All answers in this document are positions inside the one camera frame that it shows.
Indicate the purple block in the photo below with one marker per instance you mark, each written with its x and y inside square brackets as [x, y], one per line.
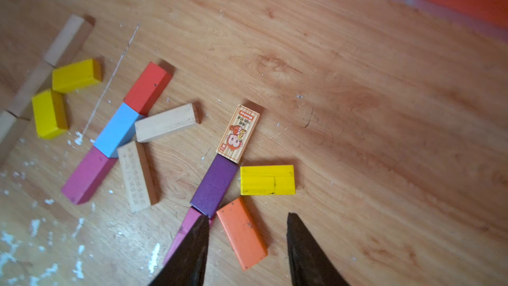
[214, 185]

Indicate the pale wooden block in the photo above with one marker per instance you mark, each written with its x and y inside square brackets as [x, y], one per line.
[165, 123]

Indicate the orange block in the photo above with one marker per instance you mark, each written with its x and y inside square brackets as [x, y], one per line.
[243, 234]

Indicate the magenta block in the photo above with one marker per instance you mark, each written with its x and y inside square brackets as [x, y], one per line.
[182, 234]
[88, 176]

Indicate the engraved wooden block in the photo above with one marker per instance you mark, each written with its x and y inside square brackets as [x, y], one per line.
[140, 189]

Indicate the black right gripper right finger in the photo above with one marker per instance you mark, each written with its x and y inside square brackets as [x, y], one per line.
[308, 263]

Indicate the printed wooden block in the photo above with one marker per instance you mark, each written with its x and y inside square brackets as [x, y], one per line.
[238, 133]

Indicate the magenta block front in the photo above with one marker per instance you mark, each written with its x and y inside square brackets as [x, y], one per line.
[182, 234]

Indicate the natural wooden block angled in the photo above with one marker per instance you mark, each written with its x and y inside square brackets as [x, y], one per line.
[12, 129]

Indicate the blue block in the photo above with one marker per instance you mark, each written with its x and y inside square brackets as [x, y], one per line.
[118, 131]

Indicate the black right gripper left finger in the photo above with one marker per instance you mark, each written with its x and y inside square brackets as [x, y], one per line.
[187, 266]

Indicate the yellow block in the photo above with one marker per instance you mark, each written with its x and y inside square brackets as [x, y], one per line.
[49, 114]
[267, 180]
[76, 76]

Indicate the red block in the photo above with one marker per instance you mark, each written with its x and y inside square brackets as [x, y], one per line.
[147, 89]

